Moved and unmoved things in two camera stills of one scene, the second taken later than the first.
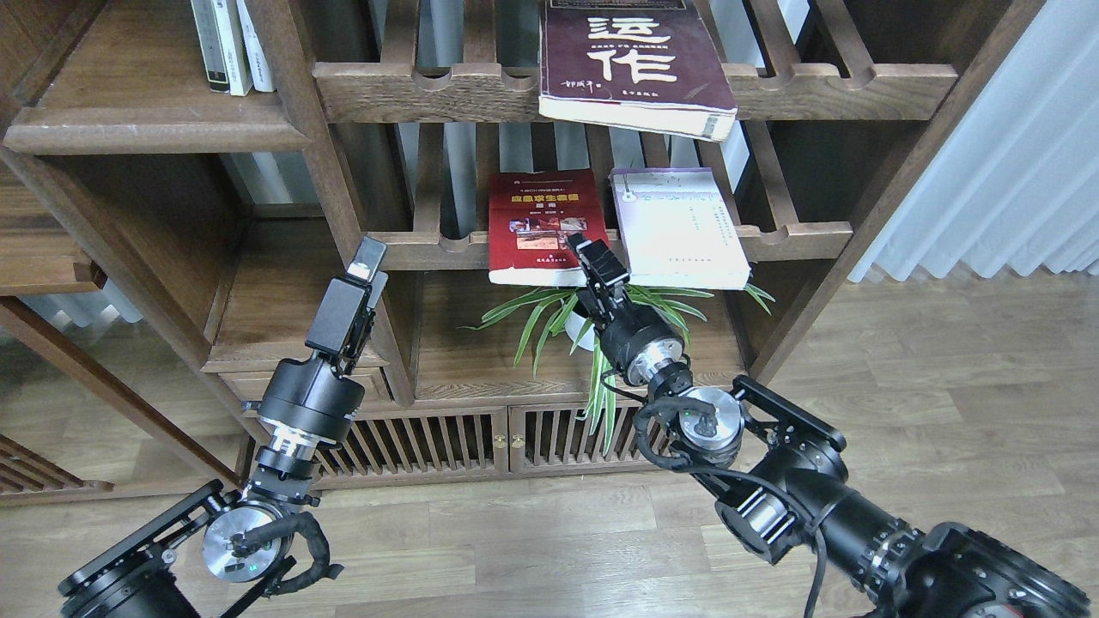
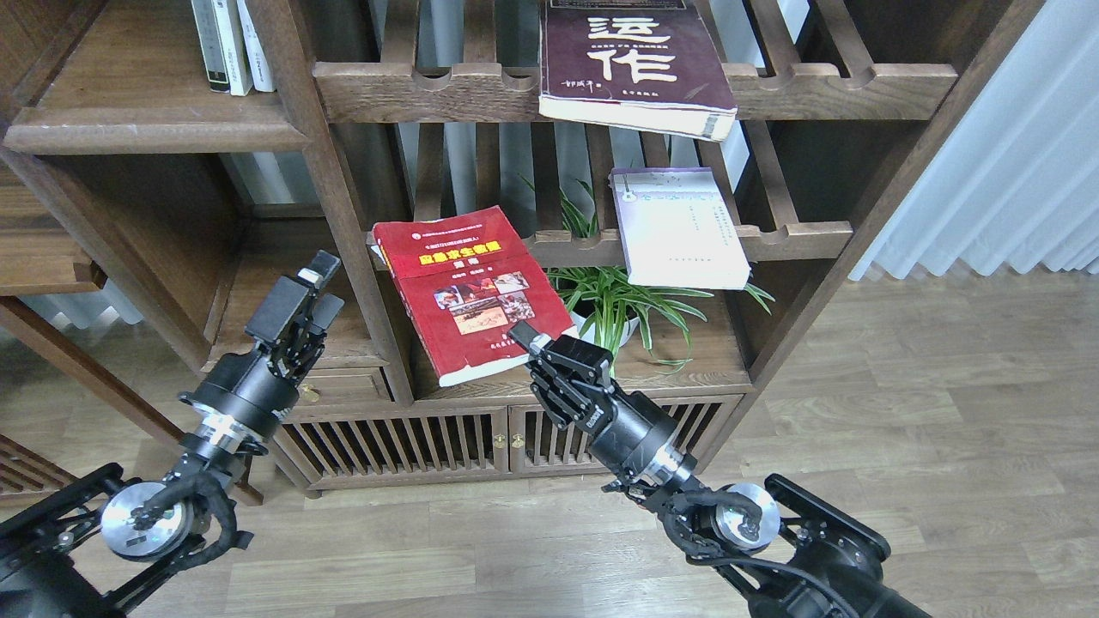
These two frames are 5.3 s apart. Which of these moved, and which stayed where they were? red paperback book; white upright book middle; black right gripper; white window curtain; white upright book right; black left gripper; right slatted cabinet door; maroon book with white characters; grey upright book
Moved: red paperback book; black right gripper; black left gripper
Stayed: grey upright book; white upright book middle; right slatted cabinet door; white upright book right; white window curtain; maroon book with white characters
